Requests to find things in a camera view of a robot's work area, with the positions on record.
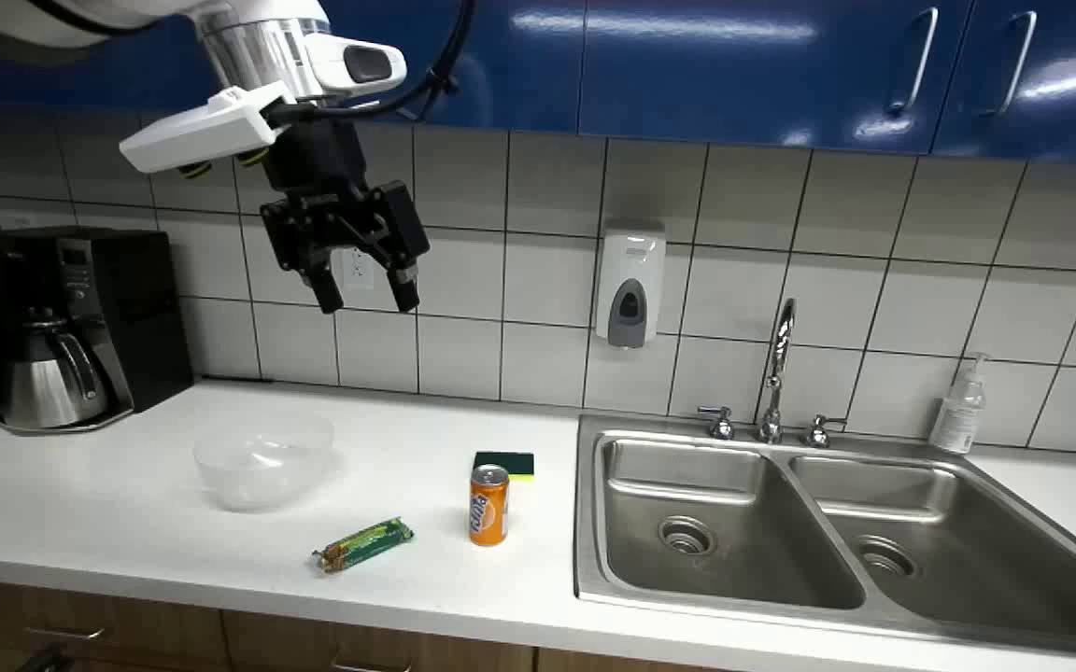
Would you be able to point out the blue upper cabinets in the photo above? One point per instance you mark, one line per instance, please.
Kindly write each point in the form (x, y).
(867, 75)

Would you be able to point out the stainless steel double sink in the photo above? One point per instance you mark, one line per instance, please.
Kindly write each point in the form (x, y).
(867, 541)

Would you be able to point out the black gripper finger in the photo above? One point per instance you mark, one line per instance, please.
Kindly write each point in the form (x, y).
(322, 291)
(404, 291)

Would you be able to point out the clear soap bottle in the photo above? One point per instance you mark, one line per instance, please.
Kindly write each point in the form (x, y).
(963, 408)

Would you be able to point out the orange soda can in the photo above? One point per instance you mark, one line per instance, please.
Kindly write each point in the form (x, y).
(491, 505)

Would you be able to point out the chrome sink faucet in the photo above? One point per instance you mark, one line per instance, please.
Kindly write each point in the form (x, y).
(769, 415)

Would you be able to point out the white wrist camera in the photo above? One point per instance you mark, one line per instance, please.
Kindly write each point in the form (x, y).
(233, 121)

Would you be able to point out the green yellow sponge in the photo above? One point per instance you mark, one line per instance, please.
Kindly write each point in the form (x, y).
(516, 464)

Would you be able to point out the steel coffee carafe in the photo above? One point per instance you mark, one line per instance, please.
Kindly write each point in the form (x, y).
(54, 381)

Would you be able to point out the black coffee maker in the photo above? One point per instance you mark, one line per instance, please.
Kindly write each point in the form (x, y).
(116, 291)

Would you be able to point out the white soap dispenser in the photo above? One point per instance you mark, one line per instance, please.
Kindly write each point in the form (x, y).
(629, 282)

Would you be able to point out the wooden lower cabinets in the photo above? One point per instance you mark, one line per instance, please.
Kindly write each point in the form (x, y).
(85, 633)

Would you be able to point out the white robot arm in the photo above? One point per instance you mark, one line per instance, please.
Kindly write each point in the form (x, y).
(291, 101)

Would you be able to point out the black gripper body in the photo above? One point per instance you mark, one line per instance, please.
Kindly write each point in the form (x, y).
(322, 200)

